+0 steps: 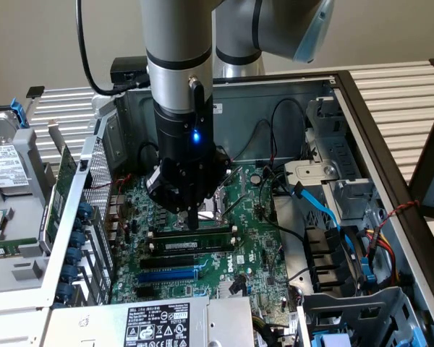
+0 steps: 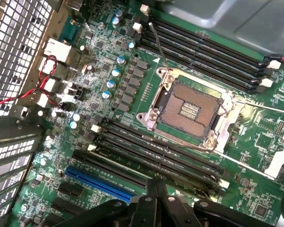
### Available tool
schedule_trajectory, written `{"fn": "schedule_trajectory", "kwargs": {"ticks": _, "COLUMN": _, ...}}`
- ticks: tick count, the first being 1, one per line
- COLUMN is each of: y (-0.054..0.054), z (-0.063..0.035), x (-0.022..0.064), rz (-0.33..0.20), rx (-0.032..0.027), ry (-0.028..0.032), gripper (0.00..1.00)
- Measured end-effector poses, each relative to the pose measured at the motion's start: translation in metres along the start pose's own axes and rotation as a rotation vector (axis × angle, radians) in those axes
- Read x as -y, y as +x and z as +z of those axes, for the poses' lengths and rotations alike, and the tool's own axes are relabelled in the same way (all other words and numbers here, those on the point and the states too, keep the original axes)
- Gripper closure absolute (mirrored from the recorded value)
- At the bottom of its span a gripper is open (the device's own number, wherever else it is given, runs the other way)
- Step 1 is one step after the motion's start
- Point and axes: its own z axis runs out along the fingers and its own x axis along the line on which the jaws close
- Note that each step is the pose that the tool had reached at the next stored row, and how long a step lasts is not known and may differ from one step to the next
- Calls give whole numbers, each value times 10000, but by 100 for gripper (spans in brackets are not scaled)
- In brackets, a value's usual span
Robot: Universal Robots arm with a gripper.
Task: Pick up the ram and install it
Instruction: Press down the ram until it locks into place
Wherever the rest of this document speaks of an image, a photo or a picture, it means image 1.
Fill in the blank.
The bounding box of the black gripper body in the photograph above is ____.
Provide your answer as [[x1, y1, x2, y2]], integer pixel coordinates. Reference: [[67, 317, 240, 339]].
[[154, 103, 217, 189]]

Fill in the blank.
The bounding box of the green RAM stick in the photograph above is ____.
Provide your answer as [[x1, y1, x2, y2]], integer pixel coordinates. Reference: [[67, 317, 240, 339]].
[[0, 235, 41, 260], [154, 233, 234, 254]]

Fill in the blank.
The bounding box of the silver socket cover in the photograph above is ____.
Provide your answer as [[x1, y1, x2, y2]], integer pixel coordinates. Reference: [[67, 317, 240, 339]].
[[213, 165, 246, 218]]

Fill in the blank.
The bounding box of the CPU socket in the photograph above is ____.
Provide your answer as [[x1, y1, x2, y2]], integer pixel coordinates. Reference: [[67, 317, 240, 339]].
[[173, 202, 233, 232]]

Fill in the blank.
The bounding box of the open metal PC case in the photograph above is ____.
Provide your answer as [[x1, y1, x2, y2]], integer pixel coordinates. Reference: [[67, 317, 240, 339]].
[[39, 70, 434, 347]]

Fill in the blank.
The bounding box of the long black expansion slot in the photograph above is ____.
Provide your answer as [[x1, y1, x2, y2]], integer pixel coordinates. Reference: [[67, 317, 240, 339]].
[[140, 254, 195, 271]]

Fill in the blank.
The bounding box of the blue expansion slot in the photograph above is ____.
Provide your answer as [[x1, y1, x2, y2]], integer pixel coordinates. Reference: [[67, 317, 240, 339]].
[[137, 266, 199, 286]]

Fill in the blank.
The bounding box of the black box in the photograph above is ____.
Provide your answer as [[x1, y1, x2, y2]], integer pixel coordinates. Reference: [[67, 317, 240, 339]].
[[110, 56, 149, 85]]

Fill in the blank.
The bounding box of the green motherboard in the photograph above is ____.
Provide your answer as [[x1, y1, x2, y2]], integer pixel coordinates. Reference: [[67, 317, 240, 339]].
[[110, 164, 301, 326]]

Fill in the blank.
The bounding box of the silver metal disk bay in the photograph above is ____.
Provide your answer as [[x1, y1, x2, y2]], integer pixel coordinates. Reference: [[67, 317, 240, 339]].
[[284, 97, 380, 221]]

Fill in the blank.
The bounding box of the green graphics card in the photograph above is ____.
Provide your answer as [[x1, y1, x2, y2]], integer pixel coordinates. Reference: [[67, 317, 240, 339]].
[[39, 117, 79, 250]]

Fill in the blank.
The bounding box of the silver chipset heat sink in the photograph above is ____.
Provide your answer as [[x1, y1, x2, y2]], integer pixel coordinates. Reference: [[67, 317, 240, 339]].
[[218, 278, 247, 298]]

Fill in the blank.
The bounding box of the black case fan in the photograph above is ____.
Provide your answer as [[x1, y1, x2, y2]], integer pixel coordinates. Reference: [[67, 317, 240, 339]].
[[302, 223, 368, 294]]

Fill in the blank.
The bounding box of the grey parts rack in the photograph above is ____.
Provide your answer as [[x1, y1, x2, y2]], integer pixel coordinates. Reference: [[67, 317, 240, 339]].
[[0, 104, 59, 312]]

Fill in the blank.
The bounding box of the silver power supply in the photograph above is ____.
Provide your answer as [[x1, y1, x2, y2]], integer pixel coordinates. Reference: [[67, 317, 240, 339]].
[[49, 294, 256, 347]]

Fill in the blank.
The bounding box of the silver hard disk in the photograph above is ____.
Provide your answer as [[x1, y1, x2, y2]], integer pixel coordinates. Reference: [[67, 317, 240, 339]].
[[0, 110, 35, 198]]

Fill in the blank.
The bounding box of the grey drive cage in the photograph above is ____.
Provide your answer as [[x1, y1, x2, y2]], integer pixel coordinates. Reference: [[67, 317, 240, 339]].
[[296, 285, 431, 347]]

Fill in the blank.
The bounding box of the black framed side panel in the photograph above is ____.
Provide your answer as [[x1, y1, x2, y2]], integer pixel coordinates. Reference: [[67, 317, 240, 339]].
[[407, 93, 434, 263]]

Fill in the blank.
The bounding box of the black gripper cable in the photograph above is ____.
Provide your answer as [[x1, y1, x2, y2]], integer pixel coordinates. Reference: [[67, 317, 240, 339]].
[[187, 74, 206, 128]]

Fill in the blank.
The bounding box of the short black wire loop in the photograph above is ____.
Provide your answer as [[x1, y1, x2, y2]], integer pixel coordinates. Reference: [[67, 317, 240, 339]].
[[139, 142, 159, 171]]

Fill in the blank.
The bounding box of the red black twisted wire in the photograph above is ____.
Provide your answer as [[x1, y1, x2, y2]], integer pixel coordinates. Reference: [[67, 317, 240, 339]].
[[378, 200, 421, 228], [92, 173, 134, 193]]

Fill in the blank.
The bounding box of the black red wire pair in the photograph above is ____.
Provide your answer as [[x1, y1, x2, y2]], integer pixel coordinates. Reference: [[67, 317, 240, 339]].
[[229, 119, 276, 163]]

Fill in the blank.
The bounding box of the thick black wire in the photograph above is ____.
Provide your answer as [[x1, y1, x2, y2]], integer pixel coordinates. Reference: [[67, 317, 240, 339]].
[[258, 164, 307, 241]]

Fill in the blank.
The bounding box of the black looped wire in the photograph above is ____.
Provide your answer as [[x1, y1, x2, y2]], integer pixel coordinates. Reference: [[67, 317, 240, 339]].
[[269, 97, 308, 163]]

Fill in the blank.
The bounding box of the blue data wire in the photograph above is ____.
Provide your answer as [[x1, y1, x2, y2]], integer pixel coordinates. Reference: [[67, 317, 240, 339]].
[[291, 181, 376, 287]]

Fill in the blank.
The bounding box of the black camera cable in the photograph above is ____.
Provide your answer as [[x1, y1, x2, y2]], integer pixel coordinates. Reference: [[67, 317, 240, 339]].
[[75, 0, 150, 98]]

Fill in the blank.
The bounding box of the blue disk bracket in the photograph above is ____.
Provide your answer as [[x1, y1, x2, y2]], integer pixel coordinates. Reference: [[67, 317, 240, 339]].
[[9, 96, 30, 128]]

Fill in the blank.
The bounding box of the black yellow power cable bundle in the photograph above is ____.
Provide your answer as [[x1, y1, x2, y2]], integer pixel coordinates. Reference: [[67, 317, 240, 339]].
[[252, 313, 301, 347]]

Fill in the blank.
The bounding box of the multicolour power wire bundle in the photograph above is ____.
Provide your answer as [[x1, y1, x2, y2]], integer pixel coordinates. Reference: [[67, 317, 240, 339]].
[[363, 226, 401, 286]]

